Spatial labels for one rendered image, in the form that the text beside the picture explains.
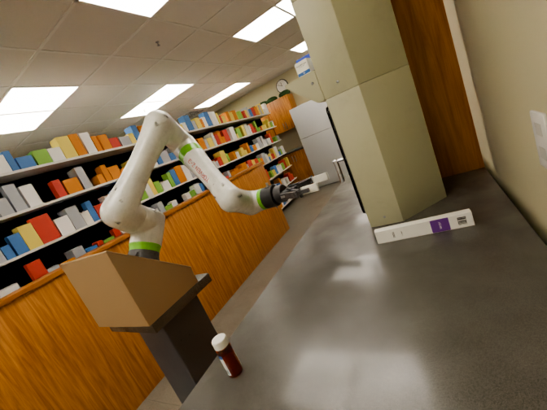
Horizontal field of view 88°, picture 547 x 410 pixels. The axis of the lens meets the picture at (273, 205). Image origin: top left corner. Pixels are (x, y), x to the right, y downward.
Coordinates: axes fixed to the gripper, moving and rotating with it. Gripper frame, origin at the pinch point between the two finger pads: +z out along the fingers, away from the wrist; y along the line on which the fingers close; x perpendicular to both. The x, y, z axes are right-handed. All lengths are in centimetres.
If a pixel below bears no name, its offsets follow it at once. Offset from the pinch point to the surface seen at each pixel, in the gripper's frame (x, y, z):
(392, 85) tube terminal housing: -22.2, 2.9, 32.8
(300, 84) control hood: -34.5, -5.3, 7.7
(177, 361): 44, -46, -67
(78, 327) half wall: 40, -30, -181
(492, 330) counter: 20, -56, 40
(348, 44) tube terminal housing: -38.3, -4.5, 25.3
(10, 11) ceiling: -150, 15, -148
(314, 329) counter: 20, -55, 7
